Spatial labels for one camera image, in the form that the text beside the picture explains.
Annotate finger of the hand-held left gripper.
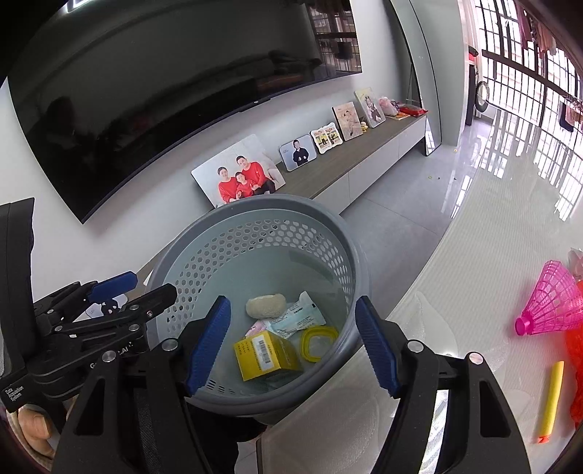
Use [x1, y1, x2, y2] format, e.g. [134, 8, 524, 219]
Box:
[50, 283, 177, 351]
[34, 271, 138, 329]

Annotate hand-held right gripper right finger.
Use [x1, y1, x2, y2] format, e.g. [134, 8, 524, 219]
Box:
[337, 295, 531, 474]

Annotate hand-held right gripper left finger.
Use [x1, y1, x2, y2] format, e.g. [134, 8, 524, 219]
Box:
[54, 295, 238, 474]

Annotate pink drink pouch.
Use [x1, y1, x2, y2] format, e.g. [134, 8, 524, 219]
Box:
[243, 319, 274, 340]

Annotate yellow medicine box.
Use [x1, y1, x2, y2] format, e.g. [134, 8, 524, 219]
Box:
[233, 330, 304, 382]

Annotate beige sponge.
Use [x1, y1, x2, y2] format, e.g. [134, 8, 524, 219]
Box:
[246, 293, 287, 320]

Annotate yellow ring plastic lid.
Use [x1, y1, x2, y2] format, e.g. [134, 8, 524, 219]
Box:
[300, 325, 340, 363]

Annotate blue white wrapper packet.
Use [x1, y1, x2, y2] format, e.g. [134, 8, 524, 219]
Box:
[264, 291, 326, 339]

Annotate grey perforated plastic basket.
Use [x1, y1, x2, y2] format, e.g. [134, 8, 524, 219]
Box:
[146, 194, 372, 416]

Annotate person's left hand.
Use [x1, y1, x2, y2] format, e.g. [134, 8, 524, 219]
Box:
[9, 408, 54, 456]

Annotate yellow foam dart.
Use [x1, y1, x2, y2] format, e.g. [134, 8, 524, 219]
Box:
[536, 361, 566, 445]

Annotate pink plastic shuttlecock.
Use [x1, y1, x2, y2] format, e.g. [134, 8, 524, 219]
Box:
[514, 260, 583, 338]

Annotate long television cabinet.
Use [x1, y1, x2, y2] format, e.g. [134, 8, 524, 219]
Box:
[273, 112, 429, 217]

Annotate red packets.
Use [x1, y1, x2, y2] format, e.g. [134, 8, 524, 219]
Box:
[392, 104, 430, 120]

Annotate washing machine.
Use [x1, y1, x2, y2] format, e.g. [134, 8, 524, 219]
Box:
[471, 78, 492, 117]

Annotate tall leaning mirror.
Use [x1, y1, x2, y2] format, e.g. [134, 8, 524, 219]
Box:
[392, 0, 442, 157]

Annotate small hanging laundry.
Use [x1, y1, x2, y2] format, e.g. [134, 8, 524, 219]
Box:
[558, 98, 583, 134]

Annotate black window grille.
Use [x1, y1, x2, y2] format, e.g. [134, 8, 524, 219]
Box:
[474, 0, 583, 224]

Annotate row of hanging clothes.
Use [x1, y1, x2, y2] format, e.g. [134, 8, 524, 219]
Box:
[514, 0, 561, 55]

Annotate large family photo frame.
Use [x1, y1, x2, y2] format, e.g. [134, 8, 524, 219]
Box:
[191, 134, 287, 209]

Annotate black wall television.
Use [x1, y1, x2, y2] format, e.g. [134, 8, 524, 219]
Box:
[9, 0, 364, 225]

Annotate dark suit portrait photo frame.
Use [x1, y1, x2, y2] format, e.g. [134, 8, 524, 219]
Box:
[279, 137, 318, 172]

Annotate scalloped photo frame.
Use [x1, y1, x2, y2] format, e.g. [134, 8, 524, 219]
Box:
[310, 123, 343, 155]

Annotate baby photo frame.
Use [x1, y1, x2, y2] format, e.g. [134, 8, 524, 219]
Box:
[332, 101, 364, 141]

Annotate child photo frame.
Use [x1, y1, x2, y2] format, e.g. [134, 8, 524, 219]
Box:
[354, 88, 386, 128]

